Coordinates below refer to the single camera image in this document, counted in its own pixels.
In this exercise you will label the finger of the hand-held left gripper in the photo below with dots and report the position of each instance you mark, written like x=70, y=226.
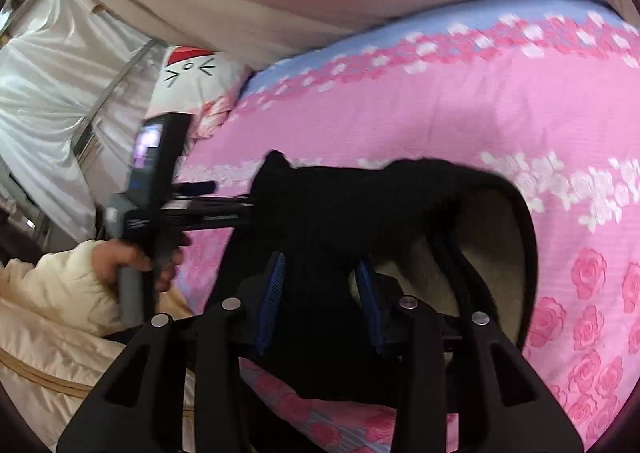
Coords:
x=197, y=188
x=215, y=215

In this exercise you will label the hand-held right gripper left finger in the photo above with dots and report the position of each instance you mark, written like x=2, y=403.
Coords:
x=270, y=305

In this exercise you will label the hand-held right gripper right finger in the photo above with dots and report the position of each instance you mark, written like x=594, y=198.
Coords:
x=369, y=303

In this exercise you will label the black pants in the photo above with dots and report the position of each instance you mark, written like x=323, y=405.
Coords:
x=350, y=213

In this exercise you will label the person's left forearm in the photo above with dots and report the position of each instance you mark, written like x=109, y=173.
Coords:
x=55, y=283

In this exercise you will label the person's left hand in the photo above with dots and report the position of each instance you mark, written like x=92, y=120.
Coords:
x=112, y=258

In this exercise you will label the cat print pillow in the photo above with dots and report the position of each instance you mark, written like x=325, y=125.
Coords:
x=195, y=78

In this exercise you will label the white satin curtain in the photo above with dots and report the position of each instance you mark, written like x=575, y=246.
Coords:
x=50, y=83

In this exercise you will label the pink floral bed sheet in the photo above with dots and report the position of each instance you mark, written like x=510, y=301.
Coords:
x=400, y=108

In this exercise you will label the cream puffer jacket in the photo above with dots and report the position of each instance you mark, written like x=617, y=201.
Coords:
x=50, y=383

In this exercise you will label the metal rail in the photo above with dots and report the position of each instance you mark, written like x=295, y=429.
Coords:
x=120, y=78

